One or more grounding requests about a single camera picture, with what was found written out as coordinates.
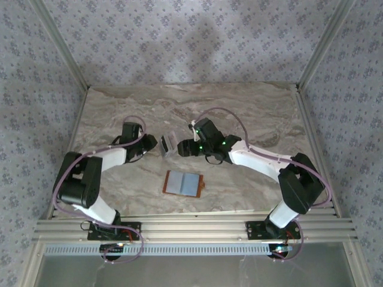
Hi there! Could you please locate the clear plastic card box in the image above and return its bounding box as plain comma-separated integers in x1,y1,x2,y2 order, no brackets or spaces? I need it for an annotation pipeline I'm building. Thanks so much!
159,130,178,160

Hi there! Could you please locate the brown leather card holder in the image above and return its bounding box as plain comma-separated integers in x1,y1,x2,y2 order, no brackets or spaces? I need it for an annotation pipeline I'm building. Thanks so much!
162,169,206,199

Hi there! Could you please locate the black controller board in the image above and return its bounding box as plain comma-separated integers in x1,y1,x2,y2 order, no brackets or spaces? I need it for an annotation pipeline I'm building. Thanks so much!
268,244,293,257
99,243,126,255

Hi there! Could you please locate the grey metal plate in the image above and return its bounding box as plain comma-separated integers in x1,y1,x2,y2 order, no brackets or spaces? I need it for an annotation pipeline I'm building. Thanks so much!
35,255,357,287

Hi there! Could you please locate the aluminium table side rail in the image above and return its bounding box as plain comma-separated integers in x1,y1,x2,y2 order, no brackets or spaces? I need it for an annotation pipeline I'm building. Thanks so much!
44,88,90,219
294,85,342,218

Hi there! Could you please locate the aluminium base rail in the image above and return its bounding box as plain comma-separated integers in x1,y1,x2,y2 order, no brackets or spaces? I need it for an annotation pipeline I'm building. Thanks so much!
32,210,359,243

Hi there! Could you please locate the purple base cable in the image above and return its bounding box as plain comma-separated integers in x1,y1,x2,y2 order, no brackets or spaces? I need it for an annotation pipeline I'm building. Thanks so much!
101,233,145,265
270,219,306,264

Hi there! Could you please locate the perforated grey cable tray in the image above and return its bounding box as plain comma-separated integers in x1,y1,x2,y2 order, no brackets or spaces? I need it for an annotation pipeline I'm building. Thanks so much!
44,243,288,257

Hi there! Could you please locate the aluminium corner post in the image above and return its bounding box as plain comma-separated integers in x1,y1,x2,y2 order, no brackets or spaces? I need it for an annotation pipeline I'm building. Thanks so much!
29,0,90,90
295,0,358,92

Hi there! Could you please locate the aluminium frame bar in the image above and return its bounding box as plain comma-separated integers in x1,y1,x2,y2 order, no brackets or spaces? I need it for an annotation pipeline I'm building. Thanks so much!
17,243,45,287
344,242,372,287

